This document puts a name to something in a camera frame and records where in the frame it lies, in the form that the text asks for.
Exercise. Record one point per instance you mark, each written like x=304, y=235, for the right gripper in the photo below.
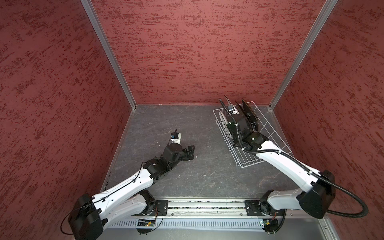
x=249, y=125

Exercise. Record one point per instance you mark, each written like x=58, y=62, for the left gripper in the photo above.
x=185, y=157

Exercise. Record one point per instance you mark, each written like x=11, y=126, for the white square plate black rim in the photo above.
x=226, y=110

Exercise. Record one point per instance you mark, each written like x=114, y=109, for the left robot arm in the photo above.
x=91, y=215

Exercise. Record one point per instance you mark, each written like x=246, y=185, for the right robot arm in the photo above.
x=315, y=191

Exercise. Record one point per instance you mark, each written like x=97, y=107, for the floral square plate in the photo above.
x=244, y=109

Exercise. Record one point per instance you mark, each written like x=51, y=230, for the white round bowl plate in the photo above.
x=223, y=123

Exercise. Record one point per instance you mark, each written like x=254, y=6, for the black plate yellow rim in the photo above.
x=251, y=116

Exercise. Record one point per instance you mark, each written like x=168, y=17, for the right corner aluminium profile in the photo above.
x=317, y=26

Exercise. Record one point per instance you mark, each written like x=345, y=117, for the corner aluminium profile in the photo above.
x=317, y=26
x=92, y=15

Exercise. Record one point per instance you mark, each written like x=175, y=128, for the left corner aluminium profile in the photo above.
x=92, y=15

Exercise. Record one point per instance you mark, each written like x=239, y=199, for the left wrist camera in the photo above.
x=175, y=137

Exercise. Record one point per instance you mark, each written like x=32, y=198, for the white wire dish rack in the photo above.
x=267, y=132

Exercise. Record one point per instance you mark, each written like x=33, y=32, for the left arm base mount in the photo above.
x=156, y=207

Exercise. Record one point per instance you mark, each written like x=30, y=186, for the aluminium front rail frame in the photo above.
x=218, y=214

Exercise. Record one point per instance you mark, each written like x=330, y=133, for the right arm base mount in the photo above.
x=254, y=209

